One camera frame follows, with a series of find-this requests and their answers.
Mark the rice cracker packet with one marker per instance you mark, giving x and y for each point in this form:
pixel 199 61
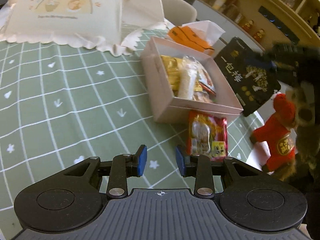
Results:
pixel 204 90

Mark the wooden display shelf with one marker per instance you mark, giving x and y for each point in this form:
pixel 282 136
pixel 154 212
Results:
pixel 261 23

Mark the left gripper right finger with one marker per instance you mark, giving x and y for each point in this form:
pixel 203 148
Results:
pixel 198 167

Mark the beige far chair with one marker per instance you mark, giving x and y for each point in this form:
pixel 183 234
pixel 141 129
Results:
pixel 179 12

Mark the beige grain bar packet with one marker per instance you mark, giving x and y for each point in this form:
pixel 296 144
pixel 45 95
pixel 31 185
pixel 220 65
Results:
pixel 188 78

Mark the yellow snack packet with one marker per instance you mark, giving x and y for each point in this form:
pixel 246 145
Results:
pixel 173 66

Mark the red plush monkey toy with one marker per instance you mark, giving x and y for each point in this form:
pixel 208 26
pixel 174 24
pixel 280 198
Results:
pixel 276 132

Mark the orange tissue box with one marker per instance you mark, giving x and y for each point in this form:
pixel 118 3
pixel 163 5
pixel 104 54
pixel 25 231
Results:
pixel 200 36

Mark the green checked tablecloth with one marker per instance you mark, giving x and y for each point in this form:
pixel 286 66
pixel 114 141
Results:
pixel 61 105

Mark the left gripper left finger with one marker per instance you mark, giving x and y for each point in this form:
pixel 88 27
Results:
pixel 125 166

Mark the red foil snack bag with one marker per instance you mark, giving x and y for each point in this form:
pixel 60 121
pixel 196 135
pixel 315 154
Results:
pixel 207 135

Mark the pink cardboard box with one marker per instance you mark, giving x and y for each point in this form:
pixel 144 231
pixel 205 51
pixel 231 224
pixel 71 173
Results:
pixel 170 109

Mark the cream mesh food cover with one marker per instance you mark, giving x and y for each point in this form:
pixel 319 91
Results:
pixel 105 25

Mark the black plum snack bag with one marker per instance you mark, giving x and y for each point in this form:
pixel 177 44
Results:
pixel 253 86

